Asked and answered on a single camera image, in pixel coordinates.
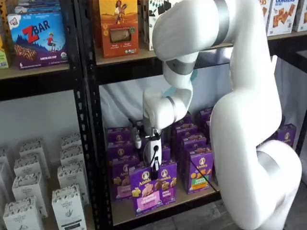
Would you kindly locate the white Simple Mills thins box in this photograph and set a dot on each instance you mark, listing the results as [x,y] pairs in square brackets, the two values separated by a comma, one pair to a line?
[157,7]

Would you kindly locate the orange cracker box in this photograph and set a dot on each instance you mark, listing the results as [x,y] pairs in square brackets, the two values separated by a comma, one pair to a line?
[120,36]

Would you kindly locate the blue ZBar snack box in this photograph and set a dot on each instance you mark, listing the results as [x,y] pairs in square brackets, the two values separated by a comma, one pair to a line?
[36,43]
[40,8]

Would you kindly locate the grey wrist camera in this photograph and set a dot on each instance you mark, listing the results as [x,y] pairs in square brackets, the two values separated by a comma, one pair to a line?
[138,141]

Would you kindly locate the purple Annie's snack box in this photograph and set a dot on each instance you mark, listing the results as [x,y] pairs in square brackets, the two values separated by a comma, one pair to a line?
[286,136]

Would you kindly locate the white cracker box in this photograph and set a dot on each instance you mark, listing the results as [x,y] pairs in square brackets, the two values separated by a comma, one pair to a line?
[301,16]

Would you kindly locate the yellow Bobo's snack box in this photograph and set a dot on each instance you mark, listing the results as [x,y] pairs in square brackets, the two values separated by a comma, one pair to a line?
[3,57]

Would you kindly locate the black metal shelving rack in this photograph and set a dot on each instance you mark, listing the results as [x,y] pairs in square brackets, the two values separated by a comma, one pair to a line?
[115,74]
[36,86]

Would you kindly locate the purple Annie's box green label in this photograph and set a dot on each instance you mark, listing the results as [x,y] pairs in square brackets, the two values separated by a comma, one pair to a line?
[193,143]
[185,119]
[185,130]
[200,182]

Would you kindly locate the purple Annie's box violet label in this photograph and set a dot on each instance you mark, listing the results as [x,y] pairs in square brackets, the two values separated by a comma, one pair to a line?
[169,187]
[166,153]

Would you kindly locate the white crackers box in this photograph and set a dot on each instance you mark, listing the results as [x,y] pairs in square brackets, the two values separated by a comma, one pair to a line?
[283,19]
[263,14]

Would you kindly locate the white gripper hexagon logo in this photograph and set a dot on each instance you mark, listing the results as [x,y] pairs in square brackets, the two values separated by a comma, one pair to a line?
[153,151]

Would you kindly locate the white crackers box left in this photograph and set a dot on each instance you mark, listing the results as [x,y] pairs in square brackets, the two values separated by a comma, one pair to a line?
[263,14]

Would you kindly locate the white Organic Pantry box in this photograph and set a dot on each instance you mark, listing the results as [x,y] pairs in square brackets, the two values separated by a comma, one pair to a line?
[72,177]
[30,165]
[28,187]
[72,155]
[3,155]
[31,147]
[71,141]
[69,210]
[22,215]

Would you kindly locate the black side shelf frame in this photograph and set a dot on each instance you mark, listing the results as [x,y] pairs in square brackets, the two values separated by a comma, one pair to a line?
[302,57]

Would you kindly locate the purple Annie's box pink label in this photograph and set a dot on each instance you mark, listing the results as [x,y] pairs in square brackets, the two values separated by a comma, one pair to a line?
[121,184]
[146,198]
[118,151]
[118,135]

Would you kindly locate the white crackers box right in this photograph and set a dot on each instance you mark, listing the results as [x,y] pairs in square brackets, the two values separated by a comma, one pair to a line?
[283,19]

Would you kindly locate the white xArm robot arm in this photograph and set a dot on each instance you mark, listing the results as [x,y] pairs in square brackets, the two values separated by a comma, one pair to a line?
[251,119]

